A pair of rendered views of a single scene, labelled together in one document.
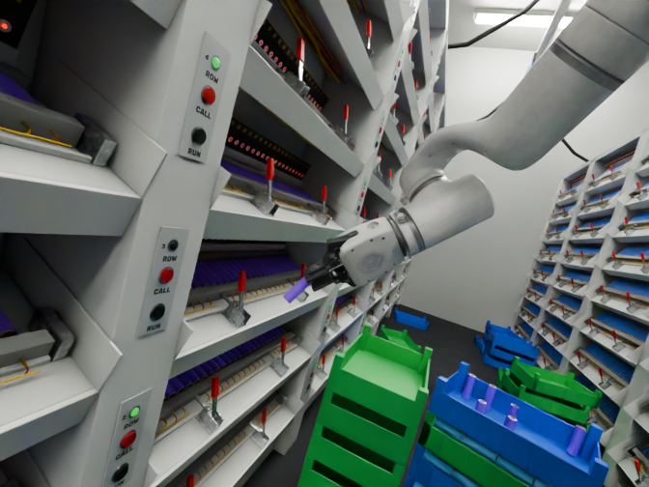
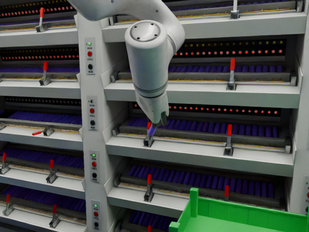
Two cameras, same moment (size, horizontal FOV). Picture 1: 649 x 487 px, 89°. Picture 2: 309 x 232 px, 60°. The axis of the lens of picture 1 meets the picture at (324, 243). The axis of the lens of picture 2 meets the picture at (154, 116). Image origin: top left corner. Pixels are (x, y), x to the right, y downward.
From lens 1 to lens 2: 0.99 m
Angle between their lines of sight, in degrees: 91
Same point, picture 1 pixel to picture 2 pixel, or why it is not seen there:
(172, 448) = (128, 194)
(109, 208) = (75, 91)
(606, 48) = not seen: outside the picture
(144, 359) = (93, 138)
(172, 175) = (86, 80)
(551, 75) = not seen: outside the picture
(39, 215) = (65, 94)
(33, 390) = (76, 136)
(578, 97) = not seen: outside the picture
